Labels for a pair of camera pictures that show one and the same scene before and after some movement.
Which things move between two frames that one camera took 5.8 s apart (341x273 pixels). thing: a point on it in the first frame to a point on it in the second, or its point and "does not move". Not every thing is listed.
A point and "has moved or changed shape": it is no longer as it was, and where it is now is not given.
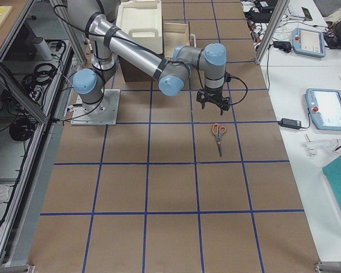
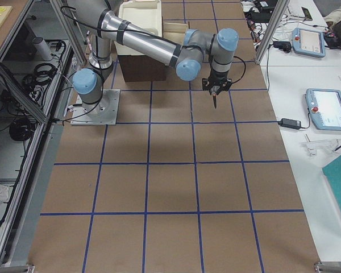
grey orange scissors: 218,131 has moved or changed shape
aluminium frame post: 273,30 does not move
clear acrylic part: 336,144 does not move
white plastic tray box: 142,19 does not move
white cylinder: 42,48 does not move
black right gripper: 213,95 to 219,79
